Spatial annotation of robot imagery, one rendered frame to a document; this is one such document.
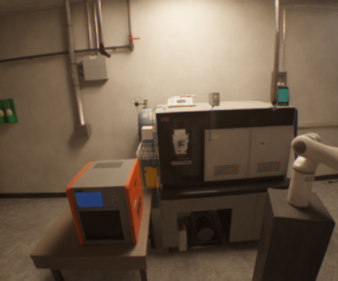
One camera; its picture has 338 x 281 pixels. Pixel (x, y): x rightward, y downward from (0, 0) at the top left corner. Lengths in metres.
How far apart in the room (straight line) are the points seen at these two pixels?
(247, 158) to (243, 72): 1.45
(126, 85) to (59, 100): 1.00
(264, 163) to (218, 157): 0.43
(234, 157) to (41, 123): 2.68
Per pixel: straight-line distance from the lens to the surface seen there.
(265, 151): 1.84
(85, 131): 2.80
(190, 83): 2.68
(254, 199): 1.93
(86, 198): 1.19
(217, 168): 1.72
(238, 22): 2.96
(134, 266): 1.33
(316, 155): 0.87
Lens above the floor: 1.63
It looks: 16 degrees down
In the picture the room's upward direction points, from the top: 3 degrees counter-clockwise
